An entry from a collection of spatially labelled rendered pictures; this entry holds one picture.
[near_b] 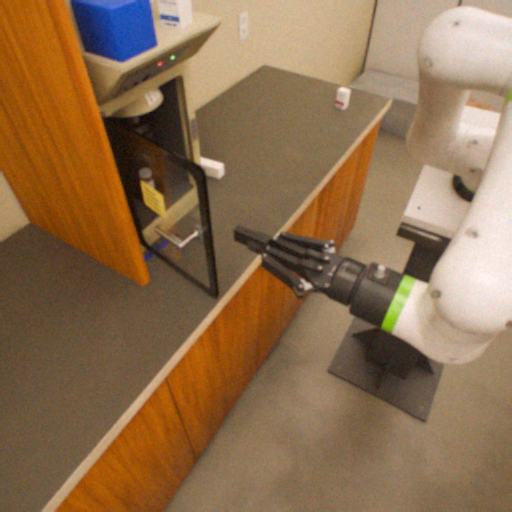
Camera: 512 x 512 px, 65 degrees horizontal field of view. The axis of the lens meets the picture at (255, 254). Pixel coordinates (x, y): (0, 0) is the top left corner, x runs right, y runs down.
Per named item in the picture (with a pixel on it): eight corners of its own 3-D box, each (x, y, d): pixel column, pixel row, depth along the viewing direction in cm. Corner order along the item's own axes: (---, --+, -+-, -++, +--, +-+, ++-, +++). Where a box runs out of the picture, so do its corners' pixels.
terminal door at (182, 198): (143, 243, 115) (104, 113, 85) (219, 300, 101) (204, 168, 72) (141, 245, 114) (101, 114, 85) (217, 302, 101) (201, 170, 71)
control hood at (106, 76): (90, 104, 83) (74, 54, 76) (188, 52, 102) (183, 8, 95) (131, 119, 79) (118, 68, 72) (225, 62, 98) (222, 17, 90)
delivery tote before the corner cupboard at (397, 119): (341, 121, 354) (348, 84, 329) (361, 102, 377) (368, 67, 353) (408, 142, 331) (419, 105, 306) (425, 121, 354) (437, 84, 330)
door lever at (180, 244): (172, 222, 92) (170, 213, 90) (200, 241, 88) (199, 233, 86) (153, 234, 89) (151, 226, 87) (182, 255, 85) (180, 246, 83)
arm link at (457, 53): (416, 121, 116) (438, -21, 66) (473, 138, 111) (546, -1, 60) (396, 161, 116) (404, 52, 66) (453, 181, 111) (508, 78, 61)
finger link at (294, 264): (322, 280, 68) (319, 286, 67) (265, 256, 72) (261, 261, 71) (325, 265, 65) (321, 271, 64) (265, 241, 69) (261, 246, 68)
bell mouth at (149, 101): (78, 105, 103) (71, 84, 98) (128, 79, 113) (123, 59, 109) (129, 124, 96) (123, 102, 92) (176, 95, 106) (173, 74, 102)
